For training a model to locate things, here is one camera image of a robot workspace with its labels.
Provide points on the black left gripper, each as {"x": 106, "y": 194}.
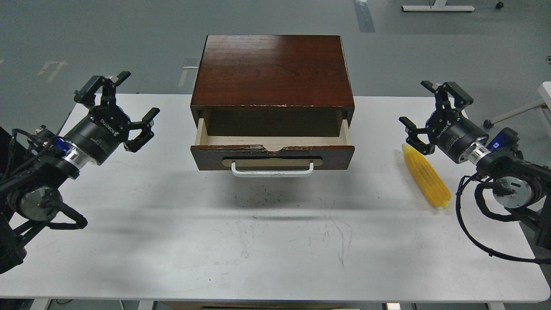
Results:
{"x": 99, "y": 133}

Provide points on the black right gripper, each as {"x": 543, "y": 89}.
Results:
{"x": 447, "y": 129}

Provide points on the yellow plastic corn cob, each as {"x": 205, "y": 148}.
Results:
{"x": 426, "y": 178}

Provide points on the wooden drawer with white handle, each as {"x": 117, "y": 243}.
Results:
{"x": 271, "y": 142}

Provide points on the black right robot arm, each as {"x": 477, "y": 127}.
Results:
{"x": 509, "y": 188}

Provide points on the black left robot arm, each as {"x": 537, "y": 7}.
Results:
{"x": 38, "y": 163}

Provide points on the dark wooden drawer cabinet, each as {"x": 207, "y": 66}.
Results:
{"x": 273, "y": 85}

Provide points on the white chair base right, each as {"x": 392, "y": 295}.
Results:
{"x": 540, "y": 106}

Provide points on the white table leg base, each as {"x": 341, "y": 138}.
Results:
{"x": 437, "y": 6}

